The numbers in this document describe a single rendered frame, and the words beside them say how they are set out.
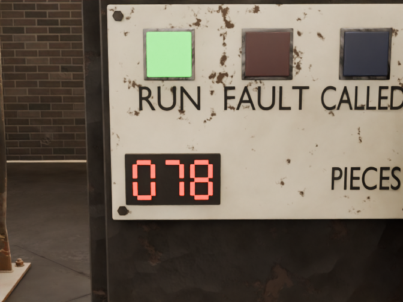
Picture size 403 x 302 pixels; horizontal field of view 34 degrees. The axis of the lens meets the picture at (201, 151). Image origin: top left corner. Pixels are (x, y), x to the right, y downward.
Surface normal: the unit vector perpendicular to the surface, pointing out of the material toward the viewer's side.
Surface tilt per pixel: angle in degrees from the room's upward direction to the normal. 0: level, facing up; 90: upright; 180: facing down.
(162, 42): 90
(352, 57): 90
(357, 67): 90
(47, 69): 90
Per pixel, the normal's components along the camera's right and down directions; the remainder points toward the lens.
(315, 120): 0.00, 0.17
